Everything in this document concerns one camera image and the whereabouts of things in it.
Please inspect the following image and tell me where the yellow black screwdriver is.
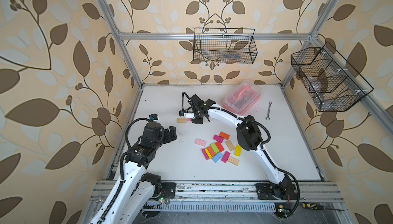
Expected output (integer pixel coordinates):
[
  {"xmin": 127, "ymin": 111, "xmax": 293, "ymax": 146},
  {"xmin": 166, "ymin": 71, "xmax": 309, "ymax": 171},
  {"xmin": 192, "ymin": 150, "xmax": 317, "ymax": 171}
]
[{"xmin": 302, "ymin": 203, "xmax": 343, "ymax": 211}]

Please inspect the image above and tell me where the orange block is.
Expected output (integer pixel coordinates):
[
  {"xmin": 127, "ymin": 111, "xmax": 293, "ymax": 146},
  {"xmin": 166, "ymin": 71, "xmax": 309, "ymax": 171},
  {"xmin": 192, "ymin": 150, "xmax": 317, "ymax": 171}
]
[{"xmin": 219, "ymin": 132, "xmax": 230, "ymax": 140}]

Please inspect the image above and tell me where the ridged wood block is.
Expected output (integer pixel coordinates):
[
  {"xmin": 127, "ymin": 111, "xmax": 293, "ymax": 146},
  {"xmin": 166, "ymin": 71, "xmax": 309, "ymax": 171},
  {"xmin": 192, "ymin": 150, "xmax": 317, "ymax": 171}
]
[{"xmin": 227, "ymin": 156, "xmax": 239, "ymax": 166}]

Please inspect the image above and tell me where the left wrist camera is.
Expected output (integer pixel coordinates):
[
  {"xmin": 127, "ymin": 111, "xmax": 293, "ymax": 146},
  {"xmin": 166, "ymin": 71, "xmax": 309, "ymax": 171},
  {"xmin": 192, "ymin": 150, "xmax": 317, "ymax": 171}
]
[{"xmin": 149, "ymin": 113, "xmax": 159, "ymax": 122}]

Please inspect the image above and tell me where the blue block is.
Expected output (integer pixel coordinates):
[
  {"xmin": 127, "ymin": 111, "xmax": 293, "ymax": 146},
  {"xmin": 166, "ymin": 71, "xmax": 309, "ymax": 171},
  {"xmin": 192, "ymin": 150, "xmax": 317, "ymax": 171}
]
[{"xmin": 212, "ymin": 152, "xmax": 223, "ymax": 163}]

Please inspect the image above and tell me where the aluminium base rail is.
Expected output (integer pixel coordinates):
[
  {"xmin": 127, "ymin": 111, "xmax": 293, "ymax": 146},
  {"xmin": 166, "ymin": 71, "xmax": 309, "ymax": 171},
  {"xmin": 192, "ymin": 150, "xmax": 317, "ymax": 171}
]
[{"xmin": 88, "ymin": 180, "xmax": 344, "ymax": 214}]

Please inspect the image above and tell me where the black wire basket right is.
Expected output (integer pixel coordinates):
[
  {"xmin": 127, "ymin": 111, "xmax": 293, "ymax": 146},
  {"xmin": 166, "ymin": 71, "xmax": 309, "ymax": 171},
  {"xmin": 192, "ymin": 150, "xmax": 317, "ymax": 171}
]
[{"xmin": 291, "ymin": 42, "xmax": 374, "ymax": 112}]

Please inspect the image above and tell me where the dark pink block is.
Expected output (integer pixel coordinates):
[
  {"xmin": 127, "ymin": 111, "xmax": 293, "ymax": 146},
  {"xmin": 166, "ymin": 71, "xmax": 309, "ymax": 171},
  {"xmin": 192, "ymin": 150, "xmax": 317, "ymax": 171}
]
[{"xmin": 202, "ymin": 149, "xmax": 209, "ymax": 160}]

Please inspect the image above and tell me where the orange-red block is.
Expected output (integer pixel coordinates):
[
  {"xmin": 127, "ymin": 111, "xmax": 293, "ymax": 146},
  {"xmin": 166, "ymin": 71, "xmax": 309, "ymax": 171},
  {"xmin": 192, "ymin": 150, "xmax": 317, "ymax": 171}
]
[{"xmin": 207, "ymin": 146, "xmax": 216, "ymax": 157}]

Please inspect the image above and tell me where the pink plastic storage box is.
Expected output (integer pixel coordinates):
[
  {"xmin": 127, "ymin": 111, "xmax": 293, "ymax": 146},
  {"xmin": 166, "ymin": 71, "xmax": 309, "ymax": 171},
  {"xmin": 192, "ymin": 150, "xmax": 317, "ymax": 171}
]
[{"xmin": 223, "ymin": 80, "xmax": 262, "ymax": 115}]

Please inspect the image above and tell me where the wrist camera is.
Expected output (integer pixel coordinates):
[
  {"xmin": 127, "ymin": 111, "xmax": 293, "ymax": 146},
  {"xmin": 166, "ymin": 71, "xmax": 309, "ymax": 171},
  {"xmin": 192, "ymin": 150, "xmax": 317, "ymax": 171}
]
[
  {"xmin": 149, "ymin": 113, "xmax": 159, "ymax": 122},
  {"xmin": 179, "ymin": 110, "xmax": 188, "ymax": 117}
]

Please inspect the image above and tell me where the thin yellow block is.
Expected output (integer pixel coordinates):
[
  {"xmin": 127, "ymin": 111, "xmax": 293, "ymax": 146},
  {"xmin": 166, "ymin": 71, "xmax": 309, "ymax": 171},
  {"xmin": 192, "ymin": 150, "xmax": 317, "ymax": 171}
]
[{"xmin": 204, "ymin": 148, "xmax": 212, "ymax": 160}]

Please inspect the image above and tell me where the silver wrench on table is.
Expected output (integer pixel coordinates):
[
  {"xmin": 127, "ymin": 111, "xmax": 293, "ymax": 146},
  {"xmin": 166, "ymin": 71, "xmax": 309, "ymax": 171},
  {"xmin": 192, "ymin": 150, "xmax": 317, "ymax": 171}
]
[{"xmin": 266, "ymin": 101, "xmax": 272, "ymax": 120}]

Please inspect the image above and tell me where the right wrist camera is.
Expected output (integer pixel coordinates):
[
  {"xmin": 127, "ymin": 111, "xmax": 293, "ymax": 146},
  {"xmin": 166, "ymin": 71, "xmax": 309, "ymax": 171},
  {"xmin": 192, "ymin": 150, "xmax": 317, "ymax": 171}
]
[{"xmin": 179, "ymin": 110, "xmax": 188, "ymax": 117}]

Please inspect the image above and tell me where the light pink block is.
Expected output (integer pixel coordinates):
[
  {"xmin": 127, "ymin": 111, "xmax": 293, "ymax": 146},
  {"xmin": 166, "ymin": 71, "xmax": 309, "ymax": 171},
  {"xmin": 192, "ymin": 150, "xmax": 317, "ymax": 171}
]
[{"xmin": 195, "ymin": 139, "xmax": 206, "ymax": 147}]

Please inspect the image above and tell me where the aluminium frame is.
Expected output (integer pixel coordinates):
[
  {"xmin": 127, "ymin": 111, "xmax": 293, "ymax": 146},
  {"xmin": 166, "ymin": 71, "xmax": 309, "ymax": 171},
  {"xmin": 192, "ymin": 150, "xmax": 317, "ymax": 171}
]
[{"xmin": 96, "ymin": 0, "xmax": 393, "ymax": 130}]

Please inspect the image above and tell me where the black wire basket back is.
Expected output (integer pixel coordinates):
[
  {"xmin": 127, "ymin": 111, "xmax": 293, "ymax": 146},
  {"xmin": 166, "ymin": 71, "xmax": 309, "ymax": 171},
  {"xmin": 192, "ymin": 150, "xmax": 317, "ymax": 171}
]
[{"xmin": 193, "ymin": 27, "xmax": 258, "ymax": 64}]

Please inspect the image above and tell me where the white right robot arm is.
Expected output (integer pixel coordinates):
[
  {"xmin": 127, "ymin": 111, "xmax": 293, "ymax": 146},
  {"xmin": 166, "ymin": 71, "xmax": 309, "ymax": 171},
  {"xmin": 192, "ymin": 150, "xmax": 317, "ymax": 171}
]
[{"xmin": 179, "ymin": 92, "xmax": 300, "ymax": 219}]

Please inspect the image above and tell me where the magenta slanted block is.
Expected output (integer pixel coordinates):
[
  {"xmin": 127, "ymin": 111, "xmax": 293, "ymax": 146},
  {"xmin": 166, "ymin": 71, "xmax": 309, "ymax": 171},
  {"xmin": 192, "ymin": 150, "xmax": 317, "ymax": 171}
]
[{"xmin": 221, "ymin": 151, "xmax": 230, "ymax": 163}]

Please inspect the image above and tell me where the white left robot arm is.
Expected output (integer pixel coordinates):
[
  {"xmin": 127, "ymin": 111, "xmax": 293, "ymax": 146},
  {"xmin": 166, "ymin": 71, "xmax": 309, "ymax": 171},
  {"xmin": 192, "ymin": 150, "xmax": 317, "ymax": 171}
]
[{"xmin": 90, "ymin": 113, "xmax": 177, "ymax": 224}]

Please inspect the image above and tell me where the red block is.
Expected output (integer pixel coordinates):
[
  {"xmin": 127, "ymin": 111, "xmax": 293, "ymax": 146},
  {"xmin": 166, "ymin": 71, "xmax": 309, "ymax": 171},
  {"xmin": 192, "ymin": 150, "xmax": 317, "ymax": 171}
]
[{"xmin": 215, "ymin": 142, "xmax": 225, "ymax": 152}]

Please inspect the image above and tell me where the black wire basket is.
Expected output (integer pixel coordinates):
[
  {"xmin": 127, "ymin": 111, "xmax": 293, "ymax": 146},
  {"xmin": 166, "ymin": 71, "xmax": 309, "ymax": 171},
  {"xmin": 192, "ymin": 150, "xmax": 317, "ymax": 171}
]
[
  {"xmin": 193, "ymin": 27, "xmax": 258, "ymax": 64},
  {"xmin": 291, "ymin": 42, "xmax": 374, "ymax": 112}
]

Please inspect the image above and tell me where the green block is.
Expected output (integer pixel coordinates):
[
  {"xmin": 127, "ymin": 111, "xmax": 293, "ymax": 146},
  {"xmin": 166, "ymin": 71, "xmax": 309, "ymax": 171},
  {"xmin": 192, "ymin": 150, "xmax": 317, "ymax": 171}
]
[{"xmin": 210, "ymin": 143, "xmax": 220, "ymax": 154}]

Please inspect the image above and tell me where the natural wood block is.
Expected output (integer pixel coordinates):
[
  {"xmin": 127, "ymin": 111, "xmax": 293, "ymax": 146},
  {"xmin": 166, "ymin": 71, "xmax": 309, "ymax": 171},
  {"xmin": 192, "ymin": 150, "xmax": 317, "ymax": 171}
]
[{"xmin": 177, "ymin": 118, "xmax": 187, "ymax": 123}]

